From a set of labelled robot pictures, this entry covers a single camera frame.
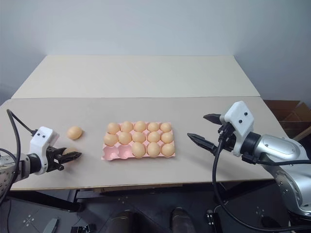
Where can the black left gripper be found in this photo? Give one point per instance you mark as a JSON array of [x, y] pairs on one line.
[[52, 160]]

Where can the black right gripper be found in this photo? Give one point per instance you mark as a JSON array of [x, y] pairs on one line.
[[228, 139]]

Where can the tan egg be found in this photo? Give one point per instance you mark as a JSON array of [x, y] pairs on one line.
[[125, 138], [113, 128], [154, 137], [69, 150], [138, 137], [110, 140], [127, 126], [153, 149], [153, 126], [138, 149], [74, 132], [167, 150], [167, 137], [165, 127], [140, 126]]

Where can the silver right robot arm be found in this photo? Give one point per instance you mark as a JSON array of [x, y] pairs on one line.
[[279, 148]]

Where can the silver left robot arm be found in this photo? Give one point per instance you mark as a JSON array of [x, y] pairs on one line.
[[9, 174]]

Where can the pink egg tray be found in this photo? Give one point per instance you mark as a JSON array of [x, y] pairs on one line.
[[110, 153]]

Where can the grey flat floor object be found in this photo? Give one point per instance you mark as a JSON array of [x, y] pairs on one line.
[[52, 225]]

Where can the brown cardboard box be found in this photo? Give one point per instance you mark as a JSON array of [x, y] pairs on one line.
[[284, 114]]

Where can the small black floor object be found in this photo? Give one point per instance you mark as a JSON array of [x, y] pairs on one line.
[[210, 218]]

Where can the dark rounded shape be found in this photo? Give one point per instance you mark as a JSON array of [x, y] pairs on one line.
[[124, 222], [181, 219]]

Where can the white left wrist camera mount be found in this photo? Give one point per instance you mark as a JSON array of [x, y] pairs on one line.
[[42, 138]]

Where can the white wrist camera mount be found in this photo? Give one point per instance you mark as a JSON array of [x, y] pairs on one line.
[[42, 138], [239, 116]]

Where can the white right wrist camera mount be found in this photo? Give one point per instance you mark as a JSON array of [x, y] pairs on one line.
[[239, 116]]

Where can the black table frame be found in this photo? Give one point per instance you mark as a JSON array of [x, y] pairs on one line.
[[48, 201]]

